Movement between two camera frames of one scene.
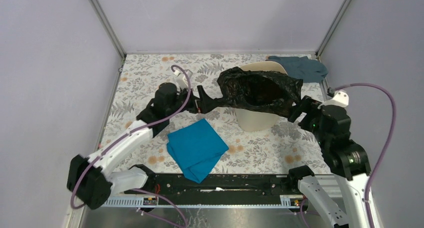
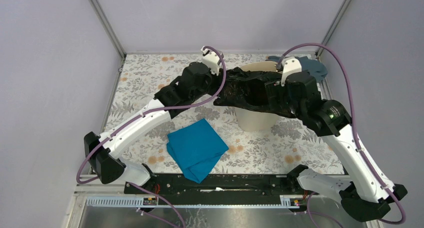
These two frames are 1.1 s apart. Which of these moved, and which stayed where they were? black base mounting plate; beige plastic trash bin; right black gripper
Moved: right black gripper
Stayed: beige plastic trash bin; black base mounting plate
